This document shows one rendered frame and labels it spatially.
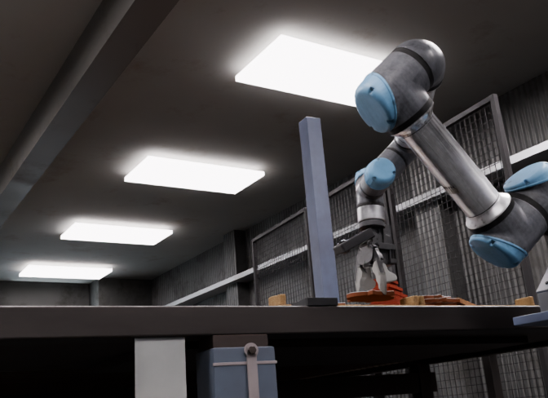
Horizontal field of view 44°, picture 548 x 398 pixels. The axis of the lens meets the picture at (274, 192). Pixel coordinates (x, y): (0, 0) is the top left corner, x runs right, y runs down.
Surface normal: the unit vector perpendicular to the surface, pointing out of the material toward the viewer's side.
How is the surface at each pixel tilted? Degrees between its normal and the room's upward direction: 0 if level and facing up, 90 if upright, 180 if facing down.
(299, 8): 180
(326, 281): 90
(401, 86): 99
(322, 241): 90
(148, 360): 90
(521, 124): 90
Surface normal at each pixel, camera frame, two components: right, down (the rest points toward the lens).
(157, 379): 0.44, -0.31
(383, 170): 0.08, -0.34
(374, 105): -0.76, 0.57
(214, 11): 0.07, 0.95
